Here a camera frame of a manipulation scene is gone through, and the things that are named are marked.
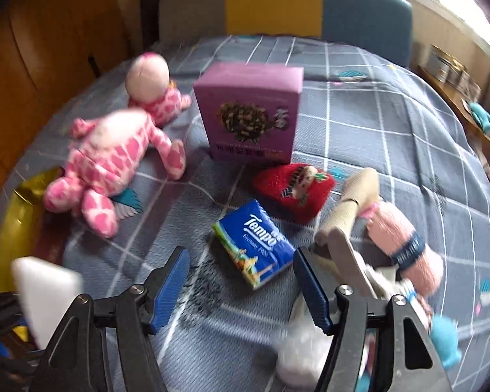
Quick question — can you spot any blue Tempo tissue pack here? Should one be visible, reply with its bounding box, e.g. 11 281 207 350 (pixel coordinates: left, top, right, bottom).
212 200 296 289

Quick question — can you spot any red Santa sock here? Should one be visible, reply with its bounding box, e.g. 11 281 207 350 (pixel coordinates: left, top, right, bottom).
252 163 335 224

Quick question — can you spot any beige sock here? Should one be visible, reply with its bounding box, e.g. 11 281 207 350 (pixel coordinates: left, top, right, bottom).
314 167 380 246

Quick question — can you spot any purple cardboard box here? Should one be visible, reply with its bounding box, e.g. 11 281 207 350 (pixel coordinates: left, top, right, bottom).
194 62 304 165

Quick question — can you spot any white plastic bag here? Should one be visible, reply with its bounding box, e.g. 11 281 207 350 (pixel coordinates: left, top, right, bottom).
272 295 333 390

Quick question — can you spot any pink rolled towel with band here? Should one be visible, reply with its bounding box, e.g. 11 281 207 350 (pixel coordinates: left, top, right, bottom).
359 201 444 297

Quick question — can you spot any blue plush toy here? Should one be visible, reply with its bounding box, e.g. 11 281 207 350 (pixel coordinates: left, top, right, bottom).
355 313 462 392

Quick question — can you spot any yellow gold bag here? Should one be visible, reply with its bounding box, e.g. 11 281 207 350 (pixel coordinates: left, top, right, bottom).
0 166 62 293

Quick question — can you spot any large pink giraffe plush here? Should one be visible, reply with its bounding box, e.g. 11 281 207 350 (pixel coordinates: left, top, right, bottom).
44 107 187 238

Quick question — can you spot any grey checked bed quilt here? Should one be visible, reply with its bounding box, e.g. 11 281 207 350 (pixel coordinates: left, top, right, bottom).
0 34 490 392

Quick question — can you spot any small pink giraffe plush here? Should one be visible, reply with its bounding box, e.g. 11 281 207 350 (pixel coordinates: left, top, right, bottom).
125 52 192 127

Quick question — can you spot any wooden desk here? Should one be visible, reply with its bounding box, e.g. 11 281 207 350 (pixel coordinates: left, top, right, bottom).
417 66 490 153

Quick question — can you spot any teal plush on desk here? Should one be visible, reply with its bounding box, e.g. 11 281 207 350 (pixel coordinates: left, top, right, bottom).
469 102 490 136

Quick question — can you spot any metal tin can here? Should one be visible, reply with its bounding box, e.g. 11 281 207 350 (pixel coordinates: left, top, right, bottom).
425 45 465 87

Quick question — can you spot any yellow blue grey headboard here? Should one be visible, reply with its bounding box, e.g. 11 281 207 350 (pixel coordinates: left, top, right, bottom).
139 0 413 66

